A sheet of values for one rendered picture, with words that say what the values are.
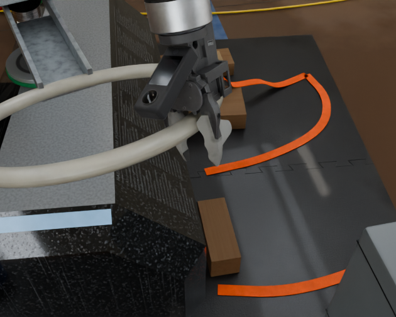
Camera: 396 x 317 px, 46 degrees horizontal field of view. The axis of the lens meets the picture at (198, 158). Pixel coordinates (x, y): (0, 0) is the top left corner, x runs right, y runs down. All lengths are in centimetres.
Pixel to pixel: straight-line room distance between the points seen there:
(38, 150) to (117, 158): 72
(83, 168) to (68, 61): 57
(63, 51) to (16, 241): 48
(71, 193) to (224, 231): 86
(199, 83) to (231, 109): 177
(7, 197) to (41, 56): 36
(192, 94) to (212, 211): 133
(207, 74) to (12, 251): 75
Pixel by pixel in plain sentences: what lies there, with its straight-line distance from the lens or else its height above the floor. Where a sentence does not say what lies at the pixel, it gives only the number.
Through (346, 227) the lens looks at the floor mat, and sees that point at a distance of 218.
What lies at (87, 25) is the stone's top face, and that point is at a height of 80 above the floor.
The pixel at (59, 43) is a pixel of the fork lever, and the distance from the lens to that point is 127.
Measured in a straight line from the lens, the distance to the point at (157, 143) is 67.
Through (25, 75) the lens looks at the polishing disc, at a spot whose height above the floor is 86.
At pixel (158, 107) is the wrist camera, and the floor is 132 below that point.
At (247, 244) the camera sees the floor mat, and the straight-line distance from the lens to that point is 204.
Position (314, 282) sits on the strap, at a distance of 199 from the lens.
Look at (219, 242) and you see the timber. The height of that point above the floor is 14.
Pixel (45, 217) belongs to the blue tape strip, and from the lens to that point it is 122.
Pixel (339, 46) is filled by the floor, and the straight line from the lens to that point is 323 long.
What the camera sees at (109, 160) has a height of 126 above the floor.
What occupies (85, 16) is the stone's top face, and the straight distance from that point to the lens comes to 188.
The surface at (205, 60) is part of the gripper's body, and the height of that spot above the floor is 131.
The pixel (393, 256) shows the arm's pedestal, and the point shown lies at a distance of 111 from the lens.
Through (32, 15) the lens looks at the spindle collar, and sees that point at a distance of 146.
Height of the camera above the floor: 173
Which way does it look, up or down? 47 degrees down
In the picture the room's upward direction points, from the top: straight up
